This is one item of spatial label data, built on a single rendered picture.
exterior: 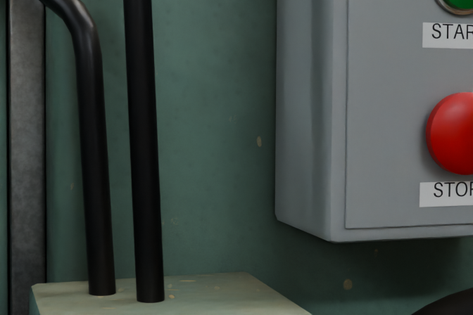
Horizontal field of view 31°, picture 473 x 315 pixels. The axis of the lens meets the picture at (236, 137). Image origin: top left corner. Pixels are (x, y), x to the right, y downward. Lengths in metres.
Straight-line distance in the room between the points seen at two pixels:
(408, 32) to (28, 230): 0.18
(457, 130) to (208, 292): 0.11
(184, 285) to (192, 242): 0.03
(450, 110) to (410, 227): 0.05
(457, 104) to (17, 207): 0.19
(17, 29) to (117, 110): 0.06
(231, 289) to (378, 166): 0.07
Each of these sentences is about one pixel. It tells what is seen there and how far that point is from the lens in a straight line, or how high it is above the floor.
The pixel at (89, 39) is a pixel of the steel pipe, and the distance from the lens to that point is 0.32.
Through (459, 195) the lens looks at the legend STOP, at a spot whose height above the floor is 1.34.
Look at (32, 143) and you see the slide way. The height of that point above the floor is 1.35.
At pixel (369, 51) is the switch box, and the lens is 0.31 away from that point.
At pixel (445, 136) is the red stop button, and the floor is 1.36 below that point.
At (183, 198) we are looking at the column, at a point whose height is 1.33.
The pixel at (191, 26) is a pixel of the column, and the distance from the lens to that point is 0.35.
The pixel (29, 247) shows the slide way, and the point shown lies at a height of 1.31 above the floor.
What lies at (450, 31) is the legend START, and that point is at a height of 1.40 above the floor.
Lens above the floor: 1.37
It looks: 3 degrees down
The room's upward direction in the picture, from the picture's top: straight up
